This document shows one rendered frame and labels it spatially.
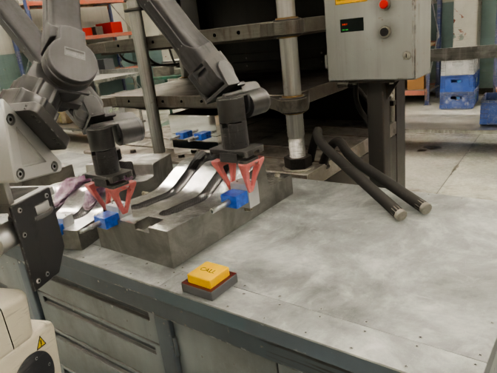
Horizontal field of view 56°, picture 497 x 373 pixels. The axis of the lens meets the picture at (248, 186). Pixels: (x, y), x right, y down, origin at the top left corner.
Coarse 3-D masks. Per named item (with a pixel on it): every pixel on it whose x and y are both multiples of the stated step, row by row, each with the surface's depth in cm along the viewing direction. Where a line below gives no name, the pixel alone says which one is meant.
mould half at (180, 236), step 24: (264, 168) 127; (192, 192) 124; (216, 192) 120; (264, 192) 128; (288, 192) 138; (144, 216) 110; (168, 216) 108; (192, 216) 107; (216, 216) 113; (240, 216) 120; (120, 240) 112; (144, 240) 106; (168, 240) 101; (192, 240) 107; (216, 240) 114; (168, 264) 104
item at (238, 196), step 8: (232, 184) 103; (240, 184) 102; (256, 184) 103; (224, 192) 102; (232, 192) 101; (240, 192) 100; (256, 192) 103; (224, 200) 100; (232, 200) 99; (240, 200) 100; (248, 200) 102; (256, 200) 103; (216, 208) 96
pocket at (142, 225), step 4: (148, 216) 110; (144, 220) 109; (148, 220) 110; (152, 220) 110; (156, 220) 109; (160, 220) 108; (136, 224) 107; (140, 224) 108; (144, 224) 109; (148, 224) 110; (152, 224) 110; (136, 228) 107; (140, 228) 108; (144, 228) 109; (148, 228) 110; (148, 232) 105
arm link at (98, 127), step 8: (112, 120) 108; (88, 128) 106; (96, 128) 104; (104, 128) 105; (112, 128) 109; (88, 136) 105; (96, 136) 104; (104, 136) 104; (112, 136) 107; (120, 136) 108; (96, 144) 104; (104, 144) 105; (112, 144) 106
